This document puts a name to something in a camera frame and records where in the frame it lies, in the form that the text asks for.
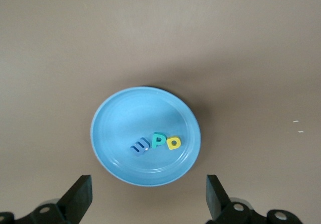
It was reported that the brown table cover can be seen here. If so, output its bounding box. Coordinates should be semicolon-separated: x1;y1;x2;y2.
0;0;321;224

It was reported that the blue plate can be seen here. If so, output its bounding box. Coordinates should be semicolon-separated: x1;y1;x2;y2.
90;86;201;187

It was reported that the blue foam letter m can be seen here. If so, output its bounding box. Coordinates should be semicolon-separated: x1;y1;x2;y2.
129;136;150;157

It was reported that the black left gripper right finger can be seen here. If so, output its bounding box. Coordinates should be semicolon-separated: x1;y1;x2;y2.
206;175;270;224

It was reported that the yellow foam letter o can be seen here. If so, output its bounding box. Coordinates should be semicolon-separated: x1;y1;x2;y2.
167;135;182;151

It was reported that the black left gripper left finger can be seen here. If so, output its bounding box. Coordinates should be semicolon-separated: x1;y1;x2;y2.
17;175;93;224

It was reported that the teal foam letter p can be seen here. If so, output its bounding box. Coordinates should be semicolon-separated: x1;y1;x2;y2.
151;132;167;150

